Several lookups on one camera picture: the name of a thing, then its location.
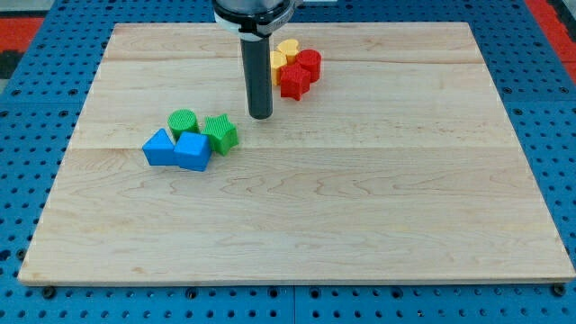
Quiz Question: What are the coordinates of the green star block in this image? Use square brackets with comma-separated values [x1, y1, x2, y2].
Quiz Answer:
[202, 113, 239, 156]

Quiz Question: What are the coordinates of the red star block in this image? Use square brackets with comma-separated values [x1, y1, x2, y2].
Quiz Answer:
[280, 63, 311, 101]

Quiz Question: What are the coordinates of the blue cube block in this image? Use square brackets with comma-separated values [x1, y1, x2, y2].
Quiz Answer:
[174, 132, 212, 172]

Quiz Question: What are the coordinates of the yellow block behind pointer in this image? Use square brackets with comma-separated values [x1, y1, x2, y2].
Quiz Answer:
[270, 50, 287, 86]

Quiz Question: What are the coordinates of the red cylinder block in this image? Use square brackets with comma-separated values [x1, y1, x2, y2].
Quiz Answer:
[296, 49, 322, 83]

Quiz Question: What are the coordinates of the light wooden board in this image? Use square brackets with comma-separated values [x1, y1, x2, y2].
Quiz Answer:
[18, 22, 575, 286]

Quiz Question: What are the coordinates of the dark cylindrical pointer tool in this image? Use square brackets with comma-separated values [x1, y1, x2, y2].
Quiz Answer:
[240, 38, 273, 120]

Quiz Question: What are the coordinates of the green cylinder block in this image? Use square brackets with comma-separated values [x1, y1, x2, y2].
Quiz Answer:
[167, 109, 199, 141]

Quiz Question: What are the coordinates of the yellow heart block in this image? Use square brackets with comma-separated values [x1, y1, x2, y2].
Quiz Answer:
[276, 39, 300, 65]

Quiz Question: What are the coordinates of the blue triangle block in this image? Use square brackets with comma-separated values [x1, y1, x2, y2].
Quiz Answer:
[142, 129, 177, 167]

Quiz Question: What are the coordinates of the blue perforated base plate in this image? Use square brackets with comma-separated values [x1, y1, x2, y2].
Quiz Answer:
[1, 1, 575, 323]

